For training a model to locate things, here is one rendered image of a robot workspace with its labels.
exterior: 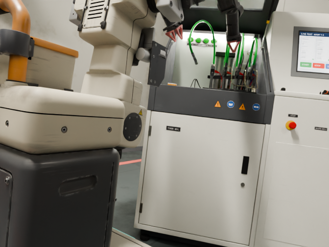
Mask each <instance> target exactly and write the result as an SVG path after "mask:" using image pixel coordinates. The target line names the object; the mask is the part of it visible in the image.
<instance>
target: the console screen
mask: <svg viewBox="0 0 329 247"><path fill-rule="evenodd" d="M291 76H296V77H308V78H319V79H329V28H322V27H304V26H294V31H293V46H292V61H291Z"/></svg>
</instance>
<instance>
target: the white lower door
mask: <svg viewBox="0 0 329 247"><path fill-rule="evenodd" d="M264 129H265V125H264V124H256V123H245V122H236V121H229V120H220V119H212V118H203V117H196V116H187V115H179V114H170V113H163V112H154V111H152V112H151V121H150V126H149V131H148V136H149V138H148V146H147V155H146V164H145V172H144V181H143V189H142V197H141V203H140V210H139V213H140V218H139V223H141V224H146V225H151V226H156V227H161V228H166V229H171V230H176V231H181V232H185V233H190V234H195V235H200V236H205V237H210V238H215V239H220V240H224V241H229V242H234V243H239V244H244V245H249V239H250V231H251V224H252V217H253V210H254V203H255V196H256V188H257V181H258V174H259V165H260V157H261V150H262V143H263V136H264Z"/></svg>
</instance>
